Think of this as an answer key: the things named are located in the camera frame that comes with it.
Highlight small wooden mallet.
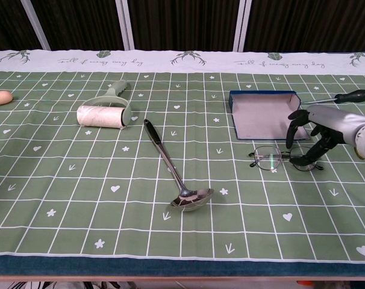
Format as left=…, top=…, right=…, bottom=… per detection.
left=0, top=90, right=14, bottom=106

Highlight black-framed eyeglasses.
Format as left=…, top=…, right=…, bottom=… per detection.
left=248, top=146, right=323, bottom=172

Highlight white partition post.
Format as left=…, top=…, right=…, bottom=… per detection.
left=232, top=0, right=252, bottom=52
left=19, top=0, right=52, bottom=51
left=114, top=0, right=136, bottom=51

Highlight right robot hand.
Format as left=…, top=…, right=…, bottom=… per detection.
left=285, top=104, right=365, bottom=172

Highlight steel ladle black handle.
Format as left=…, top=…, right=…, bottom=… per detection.
left=143, top=119, right=216, bottom=213

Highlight green lint roller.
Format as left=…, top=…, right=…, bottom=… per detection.
left=76, top=79, right=133, bottom=131

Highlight black yellow screwdriver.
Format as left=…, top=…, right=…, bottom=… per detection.
left=302, top=89, right=365, bottom=105

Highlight green grid tablecloth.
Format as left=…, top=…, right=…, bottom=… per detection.
left=0, top=49, right=365, bottom=276

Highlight blue glasses case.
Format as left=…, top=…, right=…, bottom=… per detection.
left=229, top=89, right=310, bottom=141

